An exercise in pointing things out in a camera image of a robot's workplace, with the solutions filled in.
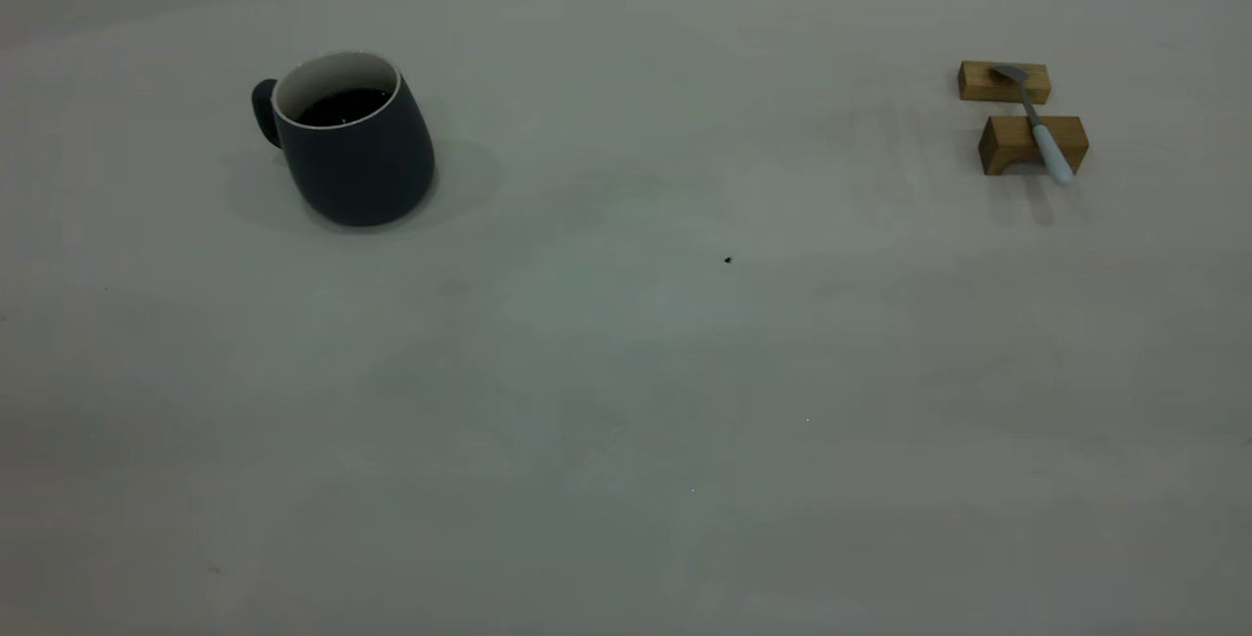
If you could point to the dark grey ceramic cup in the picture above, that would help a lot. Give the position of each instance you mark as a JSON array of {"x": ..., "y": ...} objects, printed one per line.
[{"x": 362, "y": 176}]

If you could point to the dark coffee liquid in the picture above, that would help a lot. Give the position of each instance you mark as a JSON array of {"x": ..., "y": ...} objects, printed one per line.
[{"x": 342, "y": 108}]

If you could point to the arched wooden block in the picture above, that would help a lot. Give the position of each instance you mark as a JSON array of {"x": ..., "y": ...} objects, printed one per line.
[{"x": 1003, "y": 142}]

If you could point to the flat rectangular wooden block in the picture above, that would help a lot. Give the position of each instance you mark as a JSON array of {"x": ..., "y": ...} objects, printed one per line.
[{"x": 978, "y": 83}]

